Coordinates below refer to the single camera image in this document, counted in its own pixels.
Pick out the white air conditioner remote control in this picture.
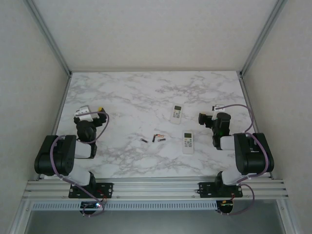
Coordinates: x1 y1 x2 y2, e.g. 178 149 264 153
170 104 183 125
182 131 195 155

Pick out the purple cable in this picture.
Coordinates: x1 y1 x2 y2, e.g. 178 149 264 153
50 111 110 217
216 104 271 216

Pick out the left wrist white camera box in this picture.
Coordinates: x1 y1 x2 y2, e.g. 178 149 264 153
74 105 98 121

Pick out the aluminium table side rail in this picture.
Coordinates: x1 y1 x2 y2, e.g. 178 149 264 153
237 72 273 179
36 72 73 181

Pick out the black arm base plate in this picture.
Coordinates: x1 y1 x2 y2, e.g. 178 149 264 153
68 182 114 198
198 181 244 198

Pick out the aluminium mounting rail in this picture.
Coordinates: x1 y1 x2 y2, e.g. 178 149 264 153
23 179 290 202

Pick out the aluminium frame post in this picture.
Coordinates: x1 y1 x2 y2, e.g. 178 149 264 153
239 0 289 78
24 0 73 76

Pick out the white slotted cable duct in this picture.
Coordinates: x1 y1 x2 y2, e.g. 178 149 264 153
31 201 217 211

